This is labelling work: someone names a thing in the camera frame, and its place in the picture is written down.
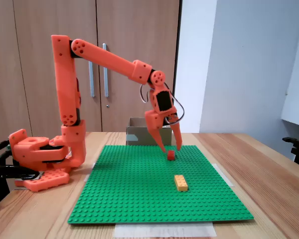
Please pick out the black table clamp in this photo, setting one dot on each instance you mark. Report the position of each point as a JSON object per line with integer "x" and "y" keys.
{"x": 5, "y": 170}

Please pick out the cardboard box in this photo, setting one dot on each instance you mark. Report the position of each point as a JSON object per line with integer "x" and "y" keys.
{"x": 137, "y": 129}

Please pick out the red lego block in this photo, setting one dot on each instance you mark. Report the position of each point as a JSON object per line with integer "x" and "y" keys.
{"x": 171, "y": 156}

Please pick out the white board panel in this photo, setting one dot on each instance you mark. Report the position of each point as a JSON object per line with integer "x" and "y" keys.
{"x": 296, "y": 99}

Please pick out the green lego baseplate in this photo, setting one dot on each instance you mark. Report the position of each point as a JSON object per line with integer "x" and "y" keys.
{"x": 139, "y": 186}

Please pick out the wide translucent tape strip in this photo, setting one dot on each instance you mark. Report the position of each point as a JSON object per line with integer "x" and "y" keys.
{"x": 164, "y": 230}

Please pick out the brown wooden cabinet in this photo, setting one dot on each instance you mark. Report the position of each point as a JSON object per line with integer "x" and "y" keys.
{"x": 139, "y": 25}

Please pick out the narrow translucent tape strip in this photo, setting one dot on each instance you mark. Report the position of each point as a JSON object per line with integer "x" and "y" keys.
{"x": 225, "y": 176}
{"x": 87, "y": 178}

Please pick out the yellow lego block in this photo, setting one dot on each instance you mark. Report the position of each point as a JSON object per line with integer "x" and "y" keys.
{"x": 181, "y": 183}

